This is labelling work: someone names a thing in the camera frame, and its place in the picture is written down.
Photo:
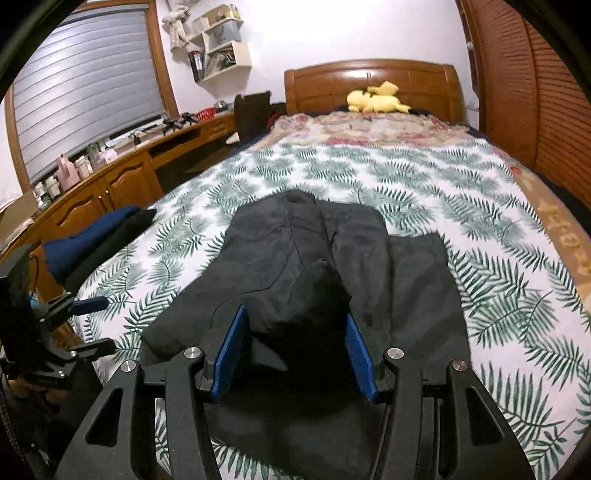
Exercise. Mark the folded blue cloth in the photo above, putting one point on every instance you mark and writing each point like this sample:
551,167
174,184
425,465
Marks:
87,240

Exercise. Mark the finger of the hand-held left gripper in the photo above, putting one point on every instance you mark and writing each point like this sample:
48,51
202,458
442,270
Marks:
94,348
90,304

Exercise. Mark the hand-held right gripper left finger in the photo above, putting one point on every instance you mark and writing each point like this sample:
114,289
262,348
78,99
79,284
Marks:
228,350

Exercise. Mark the wooden desk cabinet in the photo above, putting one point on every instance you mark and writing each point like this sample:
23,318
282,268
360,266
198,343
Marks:
124,180

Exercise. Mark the pink bottle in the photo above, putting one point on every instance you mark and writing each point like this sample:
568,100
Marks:
68,175

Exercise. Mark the grey window blind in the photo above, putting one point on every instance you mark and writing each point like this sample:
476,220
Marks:
83,92

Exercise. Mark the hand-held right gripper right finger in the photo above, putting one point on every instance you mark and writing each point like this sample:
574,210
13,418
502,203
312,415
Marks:
362,355

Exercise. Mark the wooden louvred wardrobe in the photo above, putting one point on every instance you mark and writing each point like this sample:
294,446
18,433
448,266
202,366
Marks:
531,92

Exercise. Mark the small white bottle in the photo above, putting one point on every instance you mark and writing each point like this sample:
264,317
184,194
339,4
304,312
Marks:
51,188

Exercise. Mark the wooden window frame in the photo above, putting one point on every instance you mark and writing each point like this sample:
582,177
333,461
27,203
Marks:
161,69

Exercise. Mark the leaf print bed sheet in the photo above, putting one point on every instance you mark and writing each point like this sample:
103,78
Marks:
461,207

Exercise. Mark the white jar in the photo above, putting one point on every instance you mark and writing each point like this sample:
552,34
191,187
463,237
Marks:
83,167

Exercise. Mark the yellow plush toy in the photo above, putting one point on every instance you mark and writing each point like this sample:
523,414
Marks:
374,99

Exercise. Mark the cardboard box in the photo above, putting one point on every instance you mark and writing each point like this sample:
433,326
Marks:
18,212

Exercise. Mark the dark chair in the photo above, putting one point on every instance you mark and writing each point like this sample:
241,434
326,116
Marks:
251,115

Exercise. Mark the black desk gadget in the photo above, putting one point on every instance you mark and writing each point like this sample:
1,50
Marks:
178,122

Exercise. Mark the pale hanging soft toy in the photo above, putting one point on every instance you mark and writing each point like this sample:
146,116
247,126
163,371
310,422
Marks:
178,25

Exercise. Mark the white wall shelf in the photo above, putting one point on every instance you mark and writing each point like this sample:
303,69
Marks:
240,53

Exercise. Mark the red basket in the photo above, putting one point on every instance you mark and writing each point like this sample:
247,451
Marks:
206,114

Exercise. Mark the wooden headboard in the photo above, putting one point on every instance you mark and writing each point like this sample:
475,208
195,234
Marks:
323,83

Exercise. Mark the dark grey pants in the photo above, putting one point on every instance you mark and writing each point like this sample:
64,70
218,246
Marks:
295,258

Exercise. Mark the folded black cloth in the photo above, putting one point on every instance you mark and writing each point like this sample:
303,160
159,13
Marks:
120,240

